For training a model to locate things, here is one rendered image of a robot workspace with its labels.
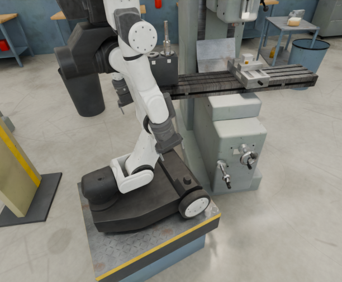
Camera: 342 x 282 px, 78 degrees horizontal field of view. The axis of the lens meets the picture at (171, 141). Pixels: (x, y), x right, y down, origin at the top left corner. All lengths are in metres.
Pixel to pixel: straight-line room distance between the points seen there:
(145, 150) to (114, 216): 0.39
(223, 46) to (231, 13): 0.55
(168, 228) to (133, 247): 0.22
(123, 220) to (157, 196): 0.23
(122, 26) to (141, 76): 0.15
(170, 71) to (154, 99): 0.79
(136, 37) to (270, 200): 1.77
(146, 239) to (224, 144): 0.75
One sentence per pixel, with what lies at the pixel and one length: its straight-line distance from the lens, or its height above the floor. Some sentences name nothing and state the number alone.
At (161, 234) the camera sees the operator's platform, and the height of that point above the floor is 0.40.
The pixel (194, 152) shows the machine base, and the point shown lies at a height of 0.20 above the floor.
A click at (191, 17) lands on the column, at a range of 1.83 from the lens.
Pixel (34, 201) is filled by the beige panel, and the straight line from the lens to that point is 2.30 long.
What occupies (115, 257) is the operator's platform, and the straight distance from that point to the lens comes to 1.33.
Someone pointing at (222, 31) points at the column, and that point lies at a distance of 1.92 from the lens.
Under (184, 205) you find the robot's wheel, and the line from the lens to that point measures 1.23.
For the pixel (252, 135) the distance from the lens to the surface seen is 1.45.
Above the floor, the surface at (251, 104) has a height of 0.85.
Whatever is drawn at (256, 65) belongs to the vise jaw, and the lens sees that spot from 1.59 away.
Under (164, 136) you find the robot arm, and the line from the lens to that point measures 0.81.
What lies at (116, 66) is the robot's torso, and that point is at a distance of 0.83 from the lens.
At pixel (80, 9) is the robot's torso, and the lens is 0.78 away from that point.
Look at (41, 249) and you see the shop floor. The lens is 2.02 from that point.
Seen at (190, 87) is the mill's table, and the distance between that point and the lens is 1.47.
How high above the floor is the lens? 1.60
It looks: 41 degrees down
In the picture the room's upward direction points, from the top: 3 degrees counter-clockwise
